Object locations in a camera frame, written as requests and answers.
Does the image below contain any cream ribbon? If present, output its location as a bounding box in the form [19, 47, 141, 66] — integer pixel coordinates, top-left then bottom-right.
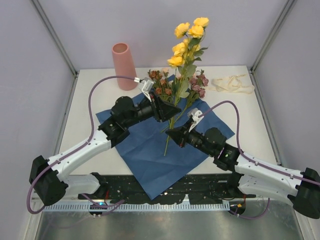
[207, 74, 255, 95]

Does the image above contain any yellow flower stem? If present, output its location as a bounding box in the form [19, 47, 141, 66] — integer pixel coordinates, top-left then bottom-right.
[163, 16, 210, 157]

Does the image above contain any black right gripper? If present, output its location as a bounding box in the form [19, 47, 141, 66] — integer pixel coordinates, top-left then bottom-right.
[166, 119, 215, 157]

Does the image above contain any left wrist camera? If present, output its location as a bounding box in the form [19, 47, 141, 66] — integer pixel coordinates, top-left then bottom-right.
[134, 77, 155, 102]

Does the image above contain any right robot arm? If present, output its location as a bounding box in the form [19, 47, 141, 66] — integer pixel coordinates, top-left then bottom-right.
[165, 126, 320, 219]

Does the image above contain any pink tapered vase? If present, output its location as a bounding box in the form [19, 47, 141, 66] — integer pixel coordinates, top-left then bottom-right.
[112, 43, 138, 91]

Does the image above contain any artificial flower bunch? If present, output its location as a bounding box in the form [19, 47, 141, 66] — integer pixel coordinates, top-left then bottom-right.
[147, 68, 174, 103]

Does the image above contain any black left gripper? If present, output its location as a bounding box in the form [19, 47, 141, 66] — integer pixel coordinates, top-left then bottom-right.
[124, 89, 181, 128]

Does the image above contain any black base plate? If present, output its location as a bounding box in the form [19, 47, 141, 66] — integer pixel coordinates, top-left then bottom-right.
[87, 173, 244, 205]

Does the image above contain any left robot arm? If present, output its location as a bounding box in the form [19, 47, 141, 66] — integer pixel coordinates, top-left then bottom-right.
[29, 93, 181, 206]

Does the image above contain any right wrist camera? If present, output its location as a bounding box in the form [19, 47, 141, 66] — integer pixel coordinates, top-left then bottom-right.
[186, 108, 204, 133]

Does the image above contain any white slotted cable duct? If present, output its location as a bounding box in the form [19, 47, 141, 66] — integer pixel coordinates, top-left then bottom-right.
[43, 200, 230, 213]

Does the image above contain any mauve flower stem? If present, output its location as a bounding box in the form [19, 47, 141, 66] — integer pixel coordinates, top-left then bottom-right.
[167, 70, 209, 129]

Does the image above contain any right aluminium frame post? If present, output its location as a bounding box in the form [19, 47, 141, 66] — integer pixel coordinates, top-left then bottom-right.
[249, 0, 297, 75]

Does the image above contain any left aluminium frame post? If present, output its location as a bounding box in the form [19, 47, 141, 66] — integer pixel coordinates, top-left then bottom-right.
[29, 0, 79, 77]

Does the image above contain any blue wrapping paper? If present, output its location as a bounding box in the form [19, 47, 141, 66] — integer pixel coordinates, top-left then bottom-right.
[96, 74, 236, 201]

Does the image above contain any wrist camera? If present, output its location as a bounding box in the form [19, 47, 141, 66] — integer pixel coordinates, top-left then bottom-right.
[186, 108, 204, 133]
[134, 77, 155, 102]

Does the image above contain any aluminium frame post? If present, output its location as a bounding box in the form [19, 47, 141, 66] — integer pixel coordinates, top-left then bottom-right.
[29, 0, 79, 77]
[249, 0, 297, 75]

